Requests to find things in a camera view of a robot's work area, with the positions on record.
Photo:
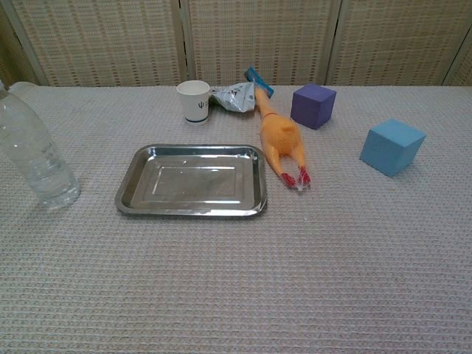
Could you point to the clear plastic bottle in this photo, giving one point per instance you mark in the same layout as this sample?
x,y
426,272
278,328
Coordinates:
x,y
37,158

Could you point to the stainless steel tray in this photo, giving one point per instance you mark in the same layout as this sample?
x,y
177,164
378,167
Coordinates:
x,y
191,180

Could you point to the yellow rubber chicken toy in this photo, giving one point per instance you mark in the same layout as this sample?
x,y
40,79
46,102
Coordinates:
x,y
282,140

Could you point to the silver snack bag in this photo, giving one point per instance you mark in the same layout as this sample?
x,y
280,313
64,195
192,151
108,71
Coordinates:
x,y
236,99

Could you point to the white paper cup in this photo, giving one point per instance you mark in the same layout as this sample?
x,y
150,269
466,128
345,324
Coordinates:
x,y
195,105

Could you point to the beige woven tablecloth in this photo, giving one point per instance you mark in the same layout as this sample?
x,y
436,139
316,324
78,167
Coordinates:
x,y
236,276

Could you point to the small blue packet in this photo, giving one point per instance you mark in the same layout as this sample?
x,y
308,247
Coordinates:
x,y
258,79

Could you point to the purple foam cube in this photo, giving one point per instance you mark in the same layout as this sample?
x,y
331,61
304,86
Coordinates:
x,y
311,107

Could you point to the light blue foam cube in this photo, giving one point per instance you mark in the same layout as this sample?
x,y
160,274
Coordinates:
x,y
387,147

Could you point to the woven bamboo folding screen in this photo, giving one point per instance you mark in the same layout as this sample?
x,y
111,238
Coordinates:
x,y
110,40

